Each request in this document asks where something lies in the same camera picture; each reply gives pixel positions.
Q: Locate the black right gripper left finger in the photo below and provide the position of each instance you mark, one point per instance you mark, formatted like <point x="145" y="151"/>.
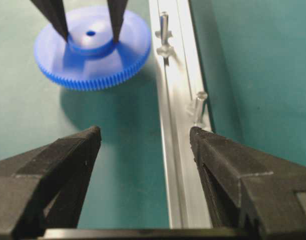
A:
<point x="45" y="187"/>

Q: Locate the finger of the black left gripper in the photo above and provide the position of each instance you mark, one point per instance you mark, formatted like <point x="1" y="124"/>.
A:
<point x="54" y="12"/>
<point x="116" y="11"/>

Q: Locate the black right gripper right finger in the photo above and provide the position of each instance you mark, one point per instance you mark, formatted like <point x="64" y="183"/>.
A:
<point x="250" y="190"/>

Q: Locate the large blue plastic gear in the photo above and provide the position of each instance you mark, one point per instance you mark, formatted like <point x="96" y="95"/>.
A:
<point x="90" y="59"/>

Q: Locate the steel shaft with gear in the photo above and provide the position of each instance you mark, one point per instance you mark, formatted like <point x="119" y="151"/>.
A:
<point x="164" y="28"/>

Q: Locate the bare steel shaft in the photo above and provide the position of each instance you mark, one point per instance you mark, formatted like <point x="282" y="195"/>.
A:
<point x="199" y="106"/>

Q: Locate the aluminium extrusion rail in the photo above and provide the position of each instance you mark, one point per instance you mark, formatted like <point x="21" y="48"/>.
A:
<point x="177" y="86"/>

